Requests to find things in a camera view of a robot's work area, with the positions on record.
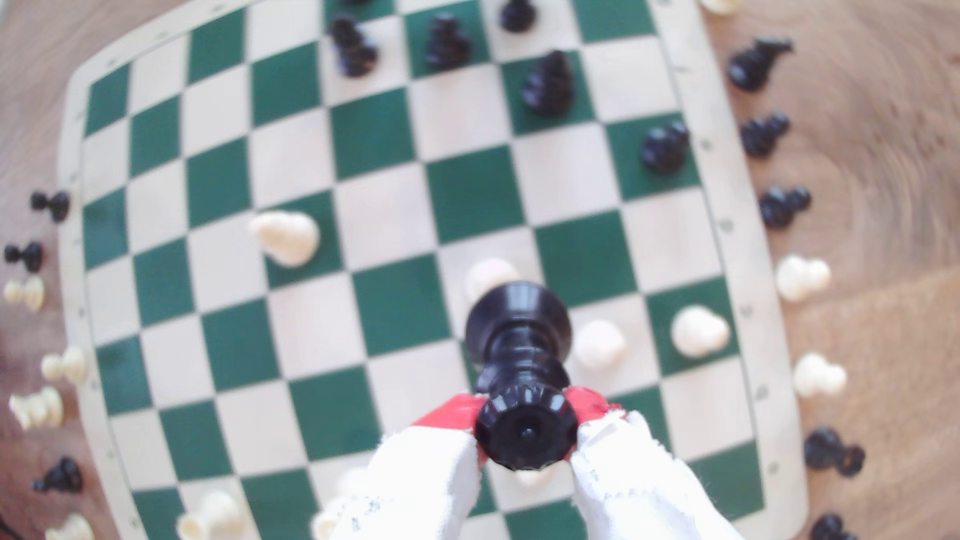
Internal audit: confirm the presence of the white chess rook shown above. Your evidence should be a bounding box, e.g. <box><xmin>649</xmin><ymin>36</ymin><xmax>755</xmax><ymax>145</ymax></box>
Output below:
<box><xmin>176</xmin><ymin>491</ymin><xmax>245</xmax><ymax>540</ymax></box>

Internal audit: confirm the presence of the white chess piece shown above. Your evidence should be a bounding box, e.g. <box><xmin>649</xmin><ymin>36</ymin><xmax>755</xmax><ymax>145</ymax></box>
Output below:
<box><xmin>9</xmin><ymin>386</ymin><xmax>65</xmax><ymax>431</ymax></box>
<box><xmin>45</xmin><ymin>513</ymin><xmax>95</xmax><ymax>540</ymax></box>

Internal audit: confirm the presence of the white chess bishop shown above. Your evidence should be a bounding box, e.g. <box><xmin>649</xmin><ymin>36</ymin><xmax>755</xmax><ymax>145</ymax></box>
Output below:
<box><xmin>463</xmin><ymin>258</ymin><xmax>520</xmax><ymax>301</ymax></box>
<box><xmin>249</xmin><ymin>210</ymin><xmax>321</xmax><ymax>269</ymax></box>

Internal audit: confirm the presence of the black chess piece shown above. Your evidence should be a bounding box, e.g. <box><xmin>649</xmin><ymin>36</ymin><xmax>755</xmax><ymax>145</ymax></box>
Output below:
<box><xmin>32</xmin><ymin>456</ymin><xmax>84</xmax><ymax>495</ymax></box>

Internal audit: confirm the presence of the black chess bishop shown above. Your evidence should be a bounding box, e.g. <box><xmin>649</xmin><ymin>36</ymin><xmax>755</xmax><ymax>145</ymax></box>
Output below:
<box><xmin>521</xmin><ymin>50</ymin><xmax>576</xmax><ymax>117</ymax></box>
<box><xmin>328</xmin><ymin>13</ymin><xmax>381</xmax><ymax>78</ymax></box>

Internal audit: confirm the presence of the black chess pawn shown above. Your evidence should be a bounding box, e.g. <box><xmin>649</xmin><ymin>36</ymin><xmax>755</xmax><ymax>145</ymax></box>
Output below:
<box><xmin>740</xmin><ymin>112</ymin><xmax>792</xmax><ymax>159</ymax></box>
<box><xmin>30</xmin><ymin>189</ymin><xmax>72</xmax><ymax>224</ymax></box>
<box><xmin>426</xmin><ymin>12</ymin><xmax>474</xmax><ymax>72</ymax></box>
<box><xmin>499</xmin><ymin>0</ymin><xmax>538</xmax><ymax>33</ymax></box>
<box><xmin>808</xmin><ymin>513</ymin><xmax>860</xmax><ymax>540</ymax></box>
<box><xmin>3</xmin><ymin>241</ymin><xmax>45</xmax><ymax>273</ymax></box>
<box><xmin>759</xmin><ymin>186</ymin><xmax>813</xmax><ymax>230</ymax></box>
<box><xmin>639</xmin><ymin>120</ymin><xmax>691</xmax><ymax>175</ymax></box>

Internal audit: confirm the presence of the white chess pawn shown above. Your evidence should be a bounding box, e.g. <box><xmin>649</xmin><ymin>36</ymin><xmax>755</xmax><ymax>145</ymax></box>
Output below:
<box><xmin>669</xmin><ymin>304</ymin><xmax>732</xmax><ymax>359</ymax></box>
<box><xmin>573</xmin><ymin>320</ymin><xmax>627</xmax><ymax>370</ymax></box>
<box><xmin>2</xmin><ymin>276</ymin><xmax>46</xmax><ymax>312</ymax></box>
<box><xmin>40</xmin><ymin>346</ymin><xmax>90</xmax><ymax>385</ymax></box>
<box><xmin>775</xmin><ymin>255</ymin><xmax>832</xmax><ymax>303</ymax></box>
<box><xmin>513</xmin><ymin>466</ymin><xmax>560</xmax><ymax>489</ymax></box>
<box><xmin>793</xmin><ymin>352</ymin><xmax>849</xmax><ymax>399</ymax></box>

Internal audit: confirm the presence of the black chess queen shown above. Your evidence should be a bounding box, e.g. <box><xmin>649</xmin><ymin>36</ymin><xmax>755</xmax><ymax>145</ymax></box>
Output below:
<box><xmin>463</xmin><ymin>281</ymin><xmax>580</xmax><ymax>472</ymax></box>

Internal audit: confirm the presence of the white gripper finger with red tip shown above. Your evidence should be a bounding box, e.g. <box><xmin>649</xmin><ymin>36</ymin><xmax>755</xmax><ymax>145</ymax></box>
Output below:
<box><xmin>564</xmin><ymin>386</ymin><xmax>744</xmax><ymax>540</ymax></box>
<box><xmin>330</xmin><ymin>393</ymin><xmax>489</xmax><ymax>540</ymax></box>

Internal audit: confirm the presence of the green white chess mat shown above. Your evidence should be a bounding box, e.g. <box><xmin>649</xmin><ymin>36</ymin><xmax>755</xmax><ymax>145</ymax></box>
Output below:
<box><xmin>56</xmin><ymin>0</ymin><xmax>811</xmax><ymax>540</ymax></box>

